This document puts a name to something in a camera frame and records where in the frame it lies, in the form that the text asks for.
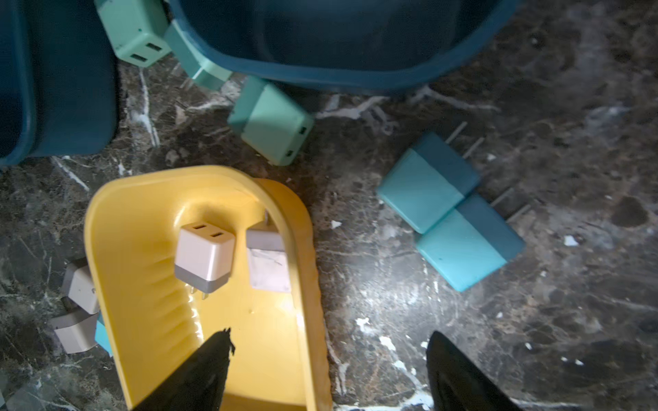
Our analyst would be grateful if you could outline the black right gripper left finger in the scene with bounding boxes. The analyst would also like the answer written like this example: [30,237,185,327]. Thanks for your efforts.
[135,329,236,411]

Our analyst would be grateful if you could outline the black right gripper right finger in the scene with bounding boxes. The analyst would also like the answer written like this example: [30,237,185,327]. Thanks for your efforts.
[426,332,520,411]

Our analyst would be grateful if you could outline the yellow storage box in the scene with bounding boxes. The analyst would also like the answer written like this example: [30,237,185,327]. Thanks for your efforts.
[84,165,333,410]

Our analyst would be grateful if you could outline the blue teal plug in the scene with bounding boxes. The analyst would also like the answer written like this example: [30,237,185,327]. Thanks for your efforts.
[94,313,113,357]
[377,122,480,234]
[415,187,531,292]

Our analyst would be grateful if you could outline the beige plug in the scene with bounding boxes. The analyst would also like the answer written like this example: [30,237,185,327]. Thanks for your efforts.
[174,221,236,299]
[62,258,100,314]
[246,212,291,294]

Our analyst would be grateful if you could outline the teal storage box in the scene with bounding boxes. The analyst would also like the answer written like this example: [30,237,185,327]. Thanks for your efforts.
[1,1,118,166]
[170,0,517,95]

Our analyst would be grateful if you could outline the mint green plug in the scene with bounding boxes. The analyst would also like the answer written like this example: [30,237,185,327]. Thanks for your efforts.
[164,20,233,91]
[49,308,99,354]
[228,76,315,166]
[94,0,171,68]

